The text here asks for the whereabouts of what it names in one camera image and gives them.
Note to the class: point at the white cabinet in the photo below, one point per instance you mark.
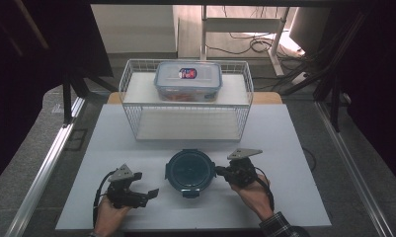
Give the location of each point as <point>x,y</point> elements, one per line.
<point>133,29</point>

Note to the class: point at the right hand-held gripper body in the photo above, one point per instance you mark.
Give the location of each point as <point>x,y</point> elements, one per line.
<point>241,173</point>

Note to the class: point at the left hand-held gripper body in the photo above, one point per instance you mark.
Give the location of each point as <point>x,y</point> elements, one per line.
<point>121,194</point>

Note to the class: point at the person's left hand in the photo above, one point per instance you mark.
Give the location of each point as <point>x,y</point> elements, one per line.
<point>110,217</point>

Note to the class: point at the person's right hand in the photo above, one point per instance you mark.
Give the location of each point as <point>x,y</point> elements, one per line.
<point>253,199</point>

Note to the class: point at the clear rectangular food container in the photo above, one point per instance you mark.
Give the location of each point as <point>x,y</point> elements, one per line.
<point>188,80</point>

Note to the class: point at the white metal frame stand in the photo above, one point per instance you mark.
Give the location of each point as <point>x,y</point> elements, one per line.
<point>241,24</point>

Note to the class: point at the aluminium rail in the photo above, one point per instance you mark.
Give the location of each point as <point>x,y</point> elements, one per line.
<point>350,164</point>
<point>44,171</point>

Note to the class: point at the black tripod stand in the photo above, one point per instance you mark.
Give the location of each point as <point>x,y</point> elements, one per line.
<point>334,98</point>
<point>67,98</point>

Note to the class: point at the dark round food container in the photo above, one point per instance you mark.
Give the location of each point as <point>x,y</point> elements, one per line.
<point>190,171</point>

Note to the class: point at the dark curtain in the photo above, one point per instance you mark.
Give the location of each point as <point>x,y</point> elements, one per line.
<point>21,82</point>
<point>383,82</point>

